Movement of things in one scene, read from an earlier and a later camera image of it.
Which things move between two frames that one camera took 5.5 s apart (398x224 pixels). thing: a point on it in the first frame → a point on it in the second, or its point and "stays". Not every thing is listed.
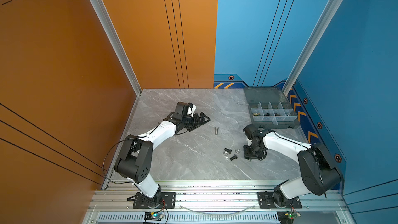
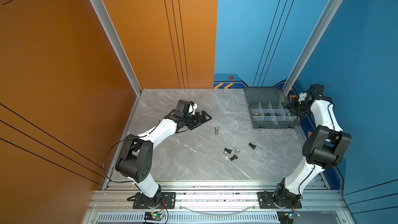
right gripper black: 246,155 → 290,105
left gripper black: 197,123 stays
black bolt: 233,157 stays
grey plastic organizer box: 269,108 stays
